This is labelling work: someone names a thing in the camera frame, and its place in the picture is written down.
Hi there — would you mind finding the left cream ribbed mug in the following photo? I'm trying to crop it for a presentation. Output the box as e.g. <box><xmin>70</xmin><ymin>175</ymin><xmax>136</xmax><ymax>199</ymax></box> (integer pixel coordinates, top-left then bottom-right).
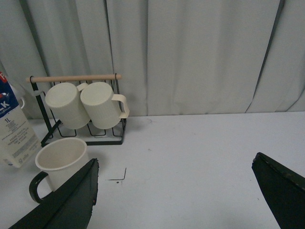
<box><xmin>45</xmin><ymin>82</ymin><xmax>91</xmax><ymax>129</ymax></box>

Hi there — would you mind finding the white ceramic mug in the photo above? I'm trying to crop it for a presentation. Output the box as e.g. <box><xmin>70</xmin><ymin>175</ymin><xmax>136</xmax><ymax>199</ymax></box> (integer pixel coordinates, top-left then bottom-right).
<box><xmin>10</xmin><ymin>85</ymin><xmax>25</xmax><ymax>109</ymax></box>

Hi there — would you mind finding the right cream ribbed mug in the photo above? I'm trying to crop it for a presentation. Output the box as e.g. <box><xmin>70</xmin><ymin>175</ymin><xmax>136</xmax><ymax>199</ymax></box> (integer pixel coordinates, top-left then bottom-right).
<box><xmin>80</xmin><ymin>82</ymin><xmax>130</xmax><ymax>129</ymax></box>

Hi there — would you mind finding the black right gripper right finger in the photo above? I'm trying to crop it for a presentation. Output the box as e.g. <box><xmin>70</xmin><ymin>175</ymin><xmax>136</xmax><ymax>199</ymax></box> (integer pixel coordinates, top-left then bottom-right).
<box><xmin>252</xmin><ymin>152</ymin><xmax>305</xmax><ymax>229</ymax></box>

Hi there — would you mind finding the cream mug with black handle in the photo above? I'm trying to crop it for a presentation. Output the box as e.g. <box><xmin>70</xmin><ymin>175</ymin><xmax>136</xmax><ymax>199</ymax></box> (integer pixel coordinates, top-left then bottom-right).
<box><xmin>29</xmin><ymin>137</ymin><xmax>89</xmax><ymax>203</ymax></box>

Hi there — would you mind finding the grey curtain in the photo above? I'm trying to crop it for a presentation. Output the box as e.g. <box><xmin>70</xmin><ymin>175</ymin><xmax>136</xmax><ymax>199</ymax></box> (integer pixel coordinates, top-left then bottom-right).
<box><xmin>0</xmin><ymin>0</ymin><xmax>305</xmax><ymax>118</ymax></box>

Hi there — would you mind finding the cream ribbed mug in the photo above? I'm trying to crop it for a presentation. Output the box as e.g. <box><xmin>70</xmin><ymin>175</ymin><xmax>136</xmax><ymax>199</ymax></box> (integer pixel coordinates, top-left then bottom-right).
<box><xmin>80</xmin><ymin>82</ymin><xmax>130</xmax><ymax>129</ymax></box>
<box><xmin>45</xmin><ymin>82</ymin><xmax>91</xmax><ymax>129</ymax></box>

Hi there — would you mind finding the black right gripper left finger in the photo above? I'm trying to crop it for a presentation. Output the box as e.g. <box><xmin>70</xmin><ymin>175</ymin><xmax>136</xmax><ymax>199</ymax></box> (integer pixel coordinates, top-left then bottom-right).
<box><xmin>11</xmin><ymin>158</ymin><xmax>99</xmax><ymax>229</ymax></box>

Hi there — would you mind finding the black wire mug rack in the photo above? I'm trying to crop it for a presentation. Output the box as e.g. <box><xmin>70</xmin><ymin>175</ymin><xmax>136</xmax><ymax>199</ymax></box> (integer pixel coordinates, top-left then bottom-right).
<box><xmin>26</xmin><ymin>73</ymin><xmax>127</xmax><ymax>147</ymax></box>

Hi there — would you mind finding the white milk carton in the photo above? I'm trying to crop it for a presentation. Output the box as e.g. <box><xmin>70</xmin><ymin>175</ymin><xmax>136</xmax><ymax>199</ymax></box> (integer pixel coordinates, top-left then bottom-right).
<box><xmin>0</xmin><ymin>73</ymin><xmax>41</xmax><ymax>167</ymax></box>

